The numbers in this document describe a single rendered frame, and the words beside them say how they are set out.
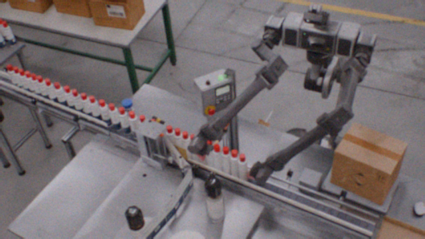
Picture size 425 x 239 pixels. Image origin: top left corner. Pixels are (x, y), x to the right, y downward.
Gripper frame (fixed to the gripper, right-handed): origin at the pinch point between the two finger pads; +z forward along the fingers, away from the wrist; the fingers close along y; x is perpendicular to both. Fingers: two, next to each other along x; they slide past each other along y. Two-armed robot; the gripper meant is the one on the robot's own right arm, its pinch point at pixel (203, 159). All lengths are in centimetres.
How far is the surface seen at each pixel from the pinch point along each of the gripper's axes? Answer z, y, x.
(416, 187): 35, 99, 57
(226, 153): 12.2, 3.1, 17.9
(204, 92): -26.7, -7.3, 18.7
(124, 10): 21, -140, 122
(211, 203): 14.5, 10.8, -13.2
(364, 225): 31, 81, 19
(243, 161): 13.4, 13.6, 17.4
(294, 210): 33, 45, 13
